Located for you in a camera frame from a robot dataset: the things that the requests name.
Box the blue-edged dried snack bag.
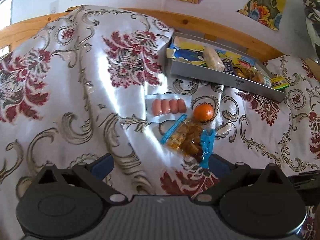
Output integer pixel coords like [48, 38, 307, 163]
[160, 114, 216, 168]

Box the round biscuit green label packet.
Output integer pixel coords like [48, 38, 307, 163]
[259, 74, 272, 87]

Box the orange mandarin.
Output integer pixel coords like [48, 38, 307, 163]
[193, 103, 214, 122]

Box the floral white red bedspread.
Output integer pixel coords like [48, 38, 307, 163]
[1, 5, 319, 239]

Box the pink sausages clear pack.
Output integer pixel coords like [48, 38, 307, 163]
[145, 93, 192, 124]

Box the golden brown snack wrapper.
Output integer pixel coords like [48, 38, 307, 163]
[234, 67, 265, 85]

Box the dark blue small snack packet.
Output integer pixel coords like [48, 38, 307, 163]
[221, 57, 235, 75]

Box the yellow green snack packet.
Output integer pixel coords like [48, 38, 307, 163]
[270, 75, 290, 90]

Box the red label egg packet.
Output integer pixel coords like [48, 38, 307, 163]
[238, 58, 255, 68]

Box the grey shallow tray box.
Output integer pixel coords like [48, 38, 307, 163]
[168, 32, 286, 102]

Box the wrapped beige cake bar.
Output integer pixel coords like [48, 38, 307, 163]
[203, 47, 225, 72]

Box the colourful drawing tray liner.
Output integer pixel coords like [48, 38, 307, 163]
[167, 35, 256, 68]

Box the wooden bed headboard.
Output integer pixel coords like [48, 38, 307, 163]
[1, 5, 282, 74]

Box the white wall socket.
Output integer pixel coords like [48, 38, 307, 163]
[49, 1, 59, 14]

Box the landscape flowers wall drawing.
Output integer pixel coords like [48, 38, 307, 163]
[237, 0, 286, 31]

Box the window frame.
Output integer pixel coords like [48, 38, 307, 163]
[0, 0, 12, 30]

